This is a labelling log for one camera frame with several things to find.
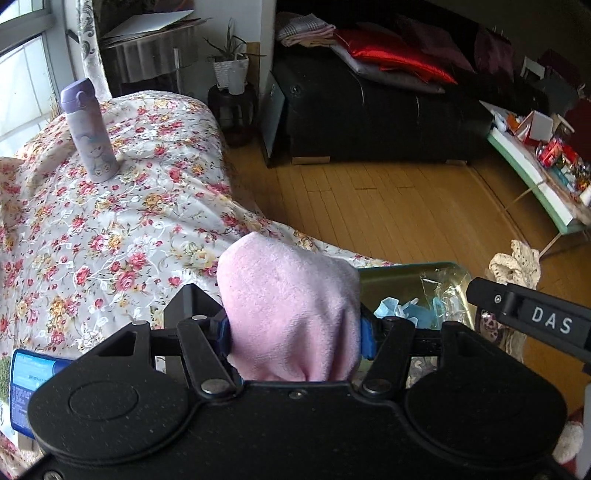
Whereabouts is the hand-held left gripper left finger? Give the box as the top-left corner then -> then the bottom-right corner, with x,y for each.
99,310 -> 244,400

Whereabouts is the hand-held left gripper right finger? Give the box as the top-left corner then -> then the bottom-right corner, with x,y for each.
359,309 -> 523,400

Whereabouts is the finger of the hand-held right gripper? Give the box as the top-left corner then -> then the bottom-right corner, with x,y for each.
466,276 -> 509,324

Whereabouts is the light blue cloth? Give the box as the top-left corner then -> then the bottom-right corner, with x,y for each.
373,296 -> 446,329

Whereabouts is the pink plush cloth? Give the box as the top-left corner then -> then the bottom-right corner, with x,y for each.
216,232 -> 362,383

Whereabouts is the cream crochet doily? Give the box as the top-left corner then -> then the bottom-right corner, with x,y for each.
488,239 -> 541,289

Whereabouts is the red white plush toy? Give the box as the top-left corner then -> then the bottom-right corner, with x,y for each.
551,408 -> 591,467

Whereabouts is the glass coffee table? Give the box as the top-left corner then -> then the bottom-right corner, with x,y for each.
480,99 -> 591,259

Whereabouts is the colourful clutter pile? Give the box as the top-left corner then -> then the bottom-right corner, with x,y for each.
536,138 -> 591,195

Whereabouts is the floral tablecloth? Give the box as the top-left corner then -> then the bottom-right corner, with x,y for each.
0,90 -> 400,464

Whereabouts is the white box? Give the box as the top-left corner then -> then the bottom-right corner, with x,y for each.
522,110 -> 555,141

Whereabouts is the blue tissue pack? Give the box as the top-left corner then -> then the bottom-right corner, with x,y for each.
8,348 -> 75,435

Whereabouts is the black sofa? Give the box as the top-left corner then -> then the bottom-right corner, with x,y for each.
259,0 -> 591,167

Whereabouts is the black round stool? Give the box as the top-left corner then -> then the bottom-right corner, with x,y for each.
208,83 -> 258,148

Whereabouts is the grey cushion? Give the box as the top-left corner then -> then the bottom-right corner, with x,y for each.
330,44 -> 446,95

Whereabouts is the purple water bottle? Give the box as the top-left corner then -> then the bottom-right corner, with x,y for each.
60,78 -> 118,183

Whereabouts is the dark maroon cushion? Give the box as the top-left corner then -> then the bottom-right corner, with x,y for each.
397,14 -> 476,72

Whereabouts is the red satin pillow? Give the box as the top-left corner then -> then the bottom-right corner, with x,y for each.
335,28 -> 458,85

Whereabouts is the potted plant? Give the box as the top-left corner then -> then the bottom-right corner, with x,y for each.
203,18 -> 266,95

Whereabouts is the metal cabinet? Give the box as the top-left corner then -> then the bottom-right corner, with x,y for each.
99,9 -> 213,100

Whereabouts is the plaid folded cloth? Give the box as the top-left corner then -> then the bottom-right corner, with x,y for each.
276,13 -> 337,48

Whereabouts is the patterned curtain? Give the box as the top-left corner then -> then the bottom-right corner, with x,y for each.
76,0 -> 112,104

